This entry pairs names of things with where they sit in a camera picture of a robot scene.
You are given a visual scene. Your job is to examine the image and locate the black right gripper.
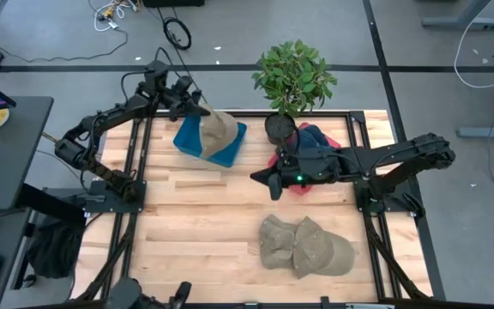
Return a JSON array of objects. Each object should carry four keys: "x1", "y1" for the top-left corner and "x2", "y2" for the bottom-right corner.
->
[{"x1": 250, "y1": 145, "x2": 343, "y2": 202}]

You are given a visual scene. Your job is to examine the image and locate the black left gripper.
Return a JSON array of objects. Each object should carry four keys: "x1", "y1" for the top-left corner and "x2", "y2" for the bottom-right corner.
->
[{"x1": 160, "y1": 76, "x2": 212, "y2": 123}]

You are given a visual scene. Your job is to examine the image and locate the beige cotton baseball cap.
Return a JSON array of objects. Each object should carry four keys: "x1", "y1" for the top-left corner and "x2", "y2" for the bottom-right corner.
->
[
  {"x1": 198, "y1": 104, "x2": 240, "y2": 160},
  {"x1": 258, "y1": 214, "x2": 300, "y2": 270},
  {"x1": 292, "y1": 215, "x2": 356, "y2": 280}
]

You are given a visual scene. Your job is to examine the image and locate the blue denim baseball cap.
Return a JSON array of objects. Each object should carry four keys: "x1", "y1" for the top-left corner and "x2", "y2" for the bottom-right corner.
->
[{"x1": 292, "y1": 124, "x2": 334, "y2": 152}]

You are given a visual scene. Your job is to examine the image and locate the blue plastic bin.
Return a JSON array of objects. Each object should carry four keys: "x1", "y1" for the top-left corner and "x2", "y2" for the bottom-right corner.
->
[{"x1": 172, "y1": 113, "x2": 248, "y2": 168}]

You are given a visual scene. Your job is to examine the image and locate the black plant pot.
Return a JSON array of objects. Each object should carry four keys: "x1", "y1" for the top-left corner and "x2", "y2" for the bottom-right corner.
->
[{"x1": 264, "y1": 112, "x2": 298, "y2": 145}]

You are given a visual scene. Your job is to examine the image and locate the green leafy potted tree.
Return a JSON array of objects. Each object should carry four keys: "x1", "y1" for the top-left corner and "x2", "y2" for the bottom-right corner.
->
[{"x1": 250, "y1": 39, "x2": 339, "y2": 118}]

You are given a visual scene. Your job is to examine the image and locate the black floor box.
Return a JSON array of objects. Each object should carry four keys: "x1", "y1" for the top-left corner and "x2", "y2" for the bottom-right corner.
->
[{"x1": 142, "y1": 0, "x2": 206, "y2": 9}]

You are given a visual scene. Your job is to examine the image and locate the black desk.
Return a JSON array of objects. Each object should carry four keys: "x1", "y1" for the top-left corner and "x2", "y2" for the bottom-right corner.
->
[{"x1": 0, "y1": 96, "x2": 55, "y2": 211}]

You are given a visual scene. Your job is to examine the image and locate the black bag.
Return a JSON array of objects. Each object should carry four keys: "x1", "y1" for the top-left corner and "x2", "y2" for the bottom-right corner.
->
[{"x1": 27, "y1": 215, "x2": 86, "y2": 280}]

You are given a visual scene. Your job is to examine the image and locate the gray desk leg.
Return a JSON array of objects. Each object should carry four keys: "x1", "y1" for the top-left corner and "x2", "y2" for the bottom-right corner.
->
[
  {"x1": 420, "y1": 0, "x2": 494, "y2": 31},
  {"x1": 456, "y1": 126, "x2": 494, "y2": 140}
]

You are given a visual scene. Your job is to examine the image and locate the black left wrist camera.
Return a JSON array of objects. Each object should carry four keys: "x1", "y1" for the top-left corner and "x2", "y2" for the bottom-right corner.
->
[{"x1": 144, "y1": 59, "x2": 169, "y2": 86}]

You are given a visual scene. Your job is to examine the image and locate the black coiled cable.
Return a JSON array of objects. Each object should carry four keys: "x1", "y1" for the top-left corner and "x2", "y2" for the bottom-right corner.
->
[{"x1": 160, "y1": 15, "x2": 194, "y2": 52}]

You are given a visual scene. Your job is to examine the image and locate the white cable bundle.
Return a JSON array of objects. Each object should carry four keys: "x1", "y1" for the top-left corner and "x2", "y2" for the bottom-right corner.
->
[{"x1": 87, "y1": 0, "x2": 140, "y2": 33}]

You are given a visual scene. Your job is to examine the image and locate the long white cable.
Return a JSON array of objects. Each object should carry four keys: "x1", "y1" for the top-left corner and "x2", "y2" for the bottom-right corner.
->
[{"x1": 453, "y1": 0, "x2": 494, "y2": 90}]

